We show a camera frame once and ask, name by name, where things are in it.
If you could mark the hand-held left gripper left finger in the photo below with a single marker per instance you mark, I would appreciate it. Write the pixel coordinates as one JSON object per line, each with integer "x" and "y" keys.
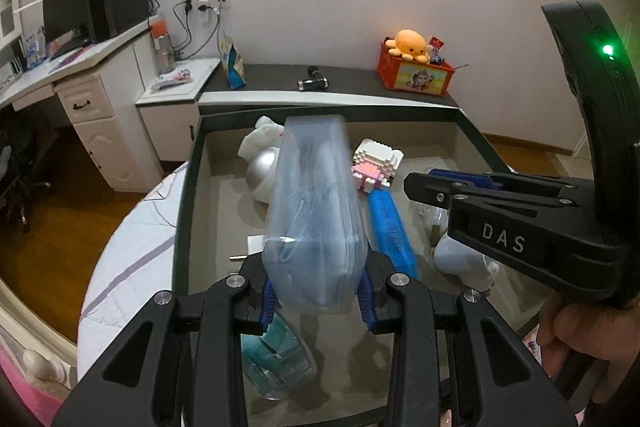
{"x": 267, "y": 307}

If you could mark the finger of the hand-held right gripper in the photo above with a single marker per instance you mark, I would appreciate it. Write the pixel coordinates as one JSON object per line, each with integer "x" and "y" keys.
{"x": 465, "y": 177}
{"x": 430, "y": 189}

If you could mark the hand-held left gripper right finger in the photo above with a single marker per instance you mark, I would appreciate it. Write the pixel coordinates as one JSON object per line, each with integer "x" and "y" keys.
{"x": 365, "y": 307}

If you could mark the teal round container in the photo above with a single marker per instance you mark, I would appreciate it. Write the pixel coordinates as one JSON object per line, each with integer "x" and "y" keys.
{"x": 280, "y": 357}

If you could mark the blue plastic bar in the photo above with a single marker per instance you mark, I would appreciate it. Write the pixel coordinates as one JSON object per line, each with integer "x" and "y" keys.
{"x": 395, "y": 237}

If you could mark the small white box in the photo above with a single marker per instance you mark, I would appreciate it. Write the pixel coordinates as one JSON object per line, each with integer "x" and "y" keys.
{"x": 249, "y": 249}

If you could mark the pink and white block figure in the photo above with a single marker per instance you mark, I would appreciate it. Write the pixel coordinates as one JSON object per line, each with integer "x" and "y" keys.
{"x": 377, "y": 159}

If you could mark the dark green storage box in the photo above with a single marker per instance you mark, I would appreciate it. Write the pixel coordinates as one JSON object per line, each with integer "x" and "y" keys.
{"x": 225, "y": 217}

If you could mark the clear plastic case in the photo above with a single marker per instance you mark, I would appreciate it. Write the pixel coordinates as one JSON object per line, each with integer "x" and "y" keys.
{"x": 315, "y": 207}

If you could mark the white round figure toy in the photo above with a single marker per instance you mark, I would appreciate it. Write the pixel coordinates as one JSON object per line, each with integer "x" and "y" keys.
{"x": 260, "y": 167}

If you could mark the person's right hand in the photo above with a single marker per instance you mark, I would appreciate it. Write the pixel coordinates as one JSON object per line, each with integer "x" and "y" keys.
{"x": 575, "y": 332}

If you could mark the red storage box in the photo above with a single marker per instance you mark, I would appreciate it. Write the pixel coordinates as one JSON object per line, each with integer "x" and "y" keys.
{"x": 415, "y": 79}

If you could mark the small red and white toy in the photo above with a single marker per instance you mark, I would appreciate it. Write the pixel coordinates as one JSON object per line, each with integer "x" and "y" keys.
{"x": 436, "y": 49}

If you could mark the orange octopus plush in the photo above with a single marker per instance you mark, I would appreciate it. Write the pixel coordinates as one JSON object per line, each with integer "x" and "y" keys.
{"x": 407, "y": 44}

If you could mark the striped white quilt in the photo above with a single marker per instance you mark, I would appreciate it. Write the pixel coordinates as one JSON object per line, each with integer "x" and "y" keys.
{"x": 135, "y": 247}

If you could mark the black flashlight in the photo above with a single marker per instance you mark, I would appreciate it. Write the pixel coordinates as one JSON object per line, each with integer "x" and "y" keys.
{"x": 312, "y": 82}

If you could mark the pink printed blanket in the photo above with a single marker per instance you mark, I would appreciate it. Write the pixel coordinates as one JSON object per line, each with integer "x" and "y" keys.
{"x": 532, "y": 349}

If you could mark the white nightstand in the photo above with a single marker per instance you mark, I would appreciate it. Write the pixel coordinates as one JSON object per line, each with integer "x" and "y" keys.
{"x": 170, "y": 117}

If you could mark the blue snack bag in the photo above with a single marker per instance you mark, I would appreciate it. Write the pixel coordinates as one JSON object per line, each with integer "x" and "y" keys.
{"x": 234, "y": 64}

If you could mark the white desk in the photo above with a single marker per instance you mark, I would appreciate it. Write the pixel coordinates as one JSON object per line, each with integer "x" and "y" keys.
{"x": 115, "y": 122}

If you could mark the small pink package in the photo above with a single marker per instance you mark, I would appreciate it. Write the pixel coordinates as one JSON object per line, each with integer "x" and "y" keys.
{"x": 172, "y": 78}

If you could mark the pink bed sheet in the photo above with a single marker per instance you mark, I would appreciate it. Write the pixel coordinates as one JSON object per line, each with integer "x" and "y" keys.
{"x": 17, "y": 382}

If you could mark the orange-capped bottle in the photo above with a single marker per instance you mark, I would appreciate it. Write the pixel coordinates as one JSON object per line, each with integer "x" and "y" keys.
{"x": 162, "y": 47}

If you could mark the black office chair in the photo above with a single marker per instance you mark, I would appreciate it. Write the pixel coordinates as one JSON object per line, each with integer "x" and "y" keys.
{"x": 20, "y": 167}

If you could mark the blue cardboard box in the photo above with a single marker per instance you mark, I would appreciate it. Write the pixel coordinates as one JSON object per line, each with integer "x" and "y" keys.
{"x": 34, "y": 47}

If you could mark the black computer monitor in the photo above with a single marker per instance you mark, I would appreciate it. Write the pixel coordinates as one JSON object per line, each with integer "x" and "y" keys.
{"x": 65, "y": 9}

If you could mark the white glass-door cabinet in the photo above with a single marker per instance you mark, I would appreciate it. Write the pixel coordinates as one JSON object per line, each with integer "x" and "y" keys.
{"x": 9, "y": 4}

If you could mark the white bed frame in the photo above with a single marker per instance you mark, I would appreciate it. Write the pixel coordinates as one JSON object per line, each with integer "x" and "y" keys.
{"x": 35, "y": 337}

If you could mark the white wall socket strip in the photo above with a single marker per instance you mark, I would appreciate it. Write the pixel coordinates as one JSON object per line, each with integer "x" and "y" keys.
{"x": 206, "y": 0}

